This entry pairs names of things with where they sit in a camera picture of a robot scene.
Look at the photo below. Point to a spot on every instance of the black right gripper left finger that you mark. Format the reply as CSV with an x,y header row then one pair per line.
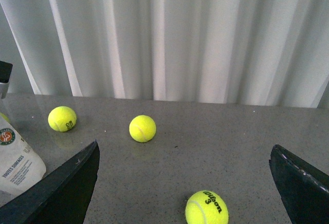
x,y
63,196

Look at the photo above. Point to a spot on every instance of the middle yellow tennis ball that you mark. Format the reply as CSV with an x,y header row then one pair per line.
x,y
62,119

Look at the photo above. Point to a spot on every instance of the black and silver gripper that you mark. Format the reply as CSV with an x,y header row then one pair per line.
x,y
5,74

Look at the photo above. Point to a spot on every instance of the yellow Wilson 3 tennis ball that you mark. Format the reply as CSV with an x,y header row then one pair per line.
x,y
206,207

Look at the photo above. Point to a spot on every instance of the crushed tennis ball can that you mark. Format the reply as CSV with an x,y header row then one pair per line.
x,y
21,166

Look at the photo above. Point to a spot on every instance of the right yellow tennis ball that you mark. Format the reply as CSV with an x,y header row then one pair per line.
x,y
142,128

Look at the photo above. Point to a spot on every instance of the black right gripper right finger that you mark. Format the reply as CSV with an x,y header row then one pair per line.
x,y
303,188

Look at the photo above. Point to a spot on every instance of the left yellow tennis ball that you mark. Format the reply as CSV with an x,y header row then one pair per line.
x,y
5,117

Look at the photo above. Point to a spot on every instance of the white pleated curtain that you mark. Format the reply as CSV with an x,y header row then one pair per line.
x,y
253,52

